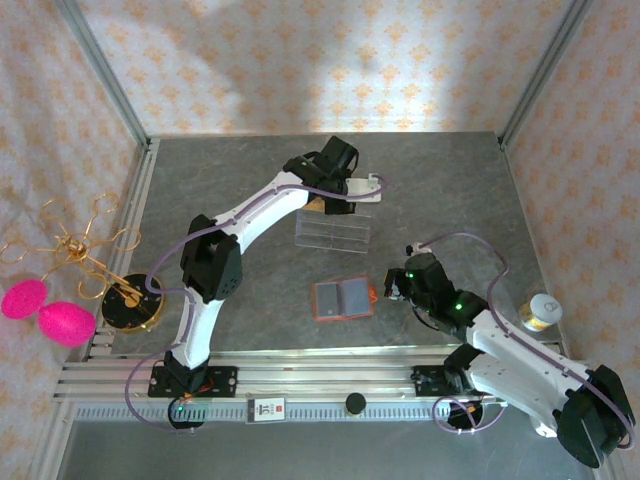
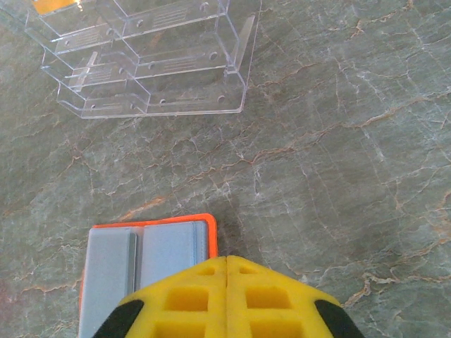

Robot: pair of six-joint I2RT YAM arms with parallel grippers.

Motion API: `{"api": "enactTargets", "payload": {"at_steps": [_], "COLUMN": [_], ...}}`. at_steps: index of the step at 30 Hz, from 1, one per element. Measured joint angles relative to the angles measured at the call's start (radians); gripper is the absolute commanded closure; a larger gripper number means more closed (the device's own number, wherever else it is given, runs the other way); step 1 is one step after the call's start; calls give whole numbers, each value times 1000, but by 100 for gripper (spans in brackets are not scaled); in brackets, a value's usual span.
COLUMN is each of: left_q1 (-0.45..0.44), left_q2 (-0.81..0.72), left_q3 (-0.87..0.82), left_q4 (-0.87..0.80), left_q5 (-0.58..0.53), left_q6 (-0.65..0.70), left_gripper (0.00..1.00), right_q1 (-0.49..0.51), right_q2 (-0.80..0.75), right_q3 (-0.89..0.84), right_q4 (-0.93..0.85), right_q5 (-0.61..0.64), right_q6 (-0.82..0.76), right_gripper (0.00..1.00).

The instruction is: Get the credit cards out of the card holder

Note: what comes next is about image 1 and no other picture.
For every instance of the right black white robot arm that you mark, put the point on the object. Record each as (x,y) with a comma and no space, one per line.
(520,365)

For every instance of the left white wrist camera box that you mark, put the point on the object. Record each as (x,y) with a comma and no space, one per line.
(365,192)

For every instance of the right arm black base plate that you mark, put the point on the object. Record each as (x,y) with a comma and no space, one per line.
(425,380)

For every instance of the clear acrylic card stand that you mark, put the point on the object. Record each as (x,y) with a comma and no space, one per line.
(332,240)

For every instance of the white label tag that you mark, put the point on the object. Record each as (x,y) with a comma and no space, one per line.
(266,410)

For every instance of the aluminium frame post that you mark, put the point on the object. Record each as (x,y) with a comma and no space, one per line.
(105,70)
(544,70)

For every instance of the aluminium side rail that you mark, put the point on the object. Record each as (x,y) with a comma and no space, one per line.
(141,185)

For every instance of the gold credit card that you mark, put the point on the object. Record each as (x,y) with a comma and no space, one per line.
(315,205)

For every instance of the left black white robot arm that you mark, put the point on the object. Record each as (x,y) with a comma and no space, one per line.
(260,210)

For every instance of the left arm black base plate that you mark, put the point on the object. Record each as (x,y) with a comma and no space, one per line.
(225,382)

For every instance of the aluminium rail frame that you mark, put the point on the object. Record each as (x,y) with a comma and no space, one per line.
(325,372)

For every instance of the black round knob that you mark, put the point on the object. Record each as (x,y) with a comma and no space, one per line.
(355,403)

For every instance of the yellow can with white lid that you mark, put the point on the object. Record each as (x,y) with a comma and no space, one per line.
(541,312)

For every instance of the orange card holder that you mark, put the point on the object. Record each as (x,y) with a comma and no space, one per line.
(372,295)

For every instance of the pink fuzzy ball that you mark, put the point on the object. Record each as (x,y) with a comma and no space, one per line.
(67,324)
(24,299)

